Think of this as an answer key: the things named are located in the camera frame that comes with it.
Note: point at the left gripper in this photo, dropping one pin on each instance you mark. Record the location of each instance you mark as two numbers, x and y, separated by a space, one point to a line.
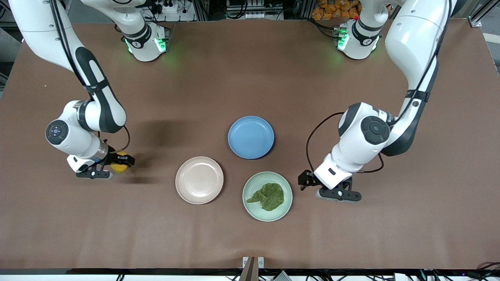
307 179

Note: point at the beige pink plate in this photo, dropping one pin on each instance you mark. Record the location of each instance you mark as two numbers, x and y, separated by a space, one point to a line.
199 180

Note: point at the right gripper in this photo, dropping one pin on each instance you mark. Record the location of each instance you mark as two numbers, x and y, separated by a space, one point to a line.
112 157

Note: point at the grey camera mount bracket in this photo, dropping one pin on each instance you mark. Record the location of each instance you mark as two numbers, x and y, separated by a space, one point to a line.
252 265

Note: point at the green lettuce leaf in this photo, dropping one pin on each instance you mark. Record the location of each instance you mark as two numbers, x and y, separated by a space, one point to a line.
269 197

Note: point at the light green plate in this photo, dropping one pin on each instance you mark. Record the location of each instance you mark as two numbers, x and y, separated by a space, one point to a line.
283 207

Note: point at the blue plate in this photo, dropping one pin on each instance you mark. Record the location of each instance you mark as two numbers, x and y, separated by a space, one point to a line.
250 137

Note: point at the bag of oranges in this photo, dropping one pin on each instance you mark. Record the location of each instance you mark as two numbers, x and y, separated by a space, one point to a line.
332 9

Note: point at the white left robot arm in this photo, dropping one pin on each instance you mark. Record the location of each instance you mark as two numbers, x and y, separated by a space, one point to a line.
414 43

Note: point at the aluminium frame post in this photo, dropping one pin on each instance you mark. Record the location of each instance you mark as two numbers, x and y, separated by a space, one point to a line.
482 11

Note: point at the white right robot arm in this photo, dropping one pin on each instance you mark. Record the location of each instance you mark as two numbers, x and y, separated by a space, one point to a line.
74 132

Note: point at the white power strip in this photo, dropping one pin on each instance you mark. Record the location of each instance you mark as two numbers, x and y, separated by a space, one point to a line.
170 8

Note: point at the yellow lemon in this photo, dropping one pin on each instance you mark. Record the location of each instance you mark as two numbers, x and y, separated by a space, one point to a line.
119 169

